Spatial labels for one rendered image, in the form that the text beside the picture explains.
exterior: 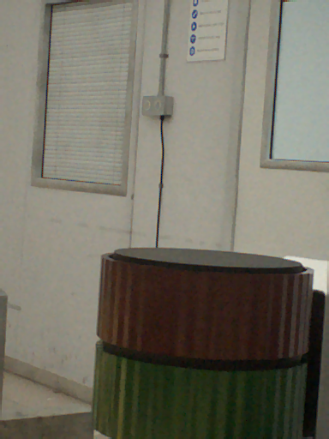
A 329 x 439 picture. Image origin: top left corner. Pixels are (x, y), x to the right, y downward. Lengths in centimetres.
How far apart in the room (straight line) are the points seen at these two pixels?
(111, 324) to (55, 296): 531
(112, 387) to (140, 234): 468
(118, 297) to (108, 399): 3
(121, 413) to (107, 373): 1
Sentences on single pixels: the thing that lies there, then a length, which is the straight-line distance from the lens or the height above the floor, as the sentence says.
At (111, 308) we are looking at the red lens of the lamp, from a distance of 30.
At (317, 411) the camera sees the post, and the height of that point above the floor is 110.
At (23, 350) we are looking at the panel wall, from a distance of 590.
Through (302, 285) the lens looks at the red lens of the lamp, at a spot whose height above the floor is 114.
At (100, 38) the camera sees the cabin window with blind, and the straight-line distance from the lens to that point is 543.
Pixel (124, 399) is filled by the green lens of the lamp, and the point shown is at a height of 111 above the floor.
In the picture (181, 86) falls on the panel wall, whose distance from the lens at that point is 479.
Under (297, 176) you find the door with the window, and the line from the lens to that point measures 420.
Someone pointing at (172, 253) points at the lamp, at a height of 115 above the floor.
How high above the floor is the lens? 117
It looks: 3 degrees down
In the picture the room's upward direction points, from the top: 4 degrees clockwise
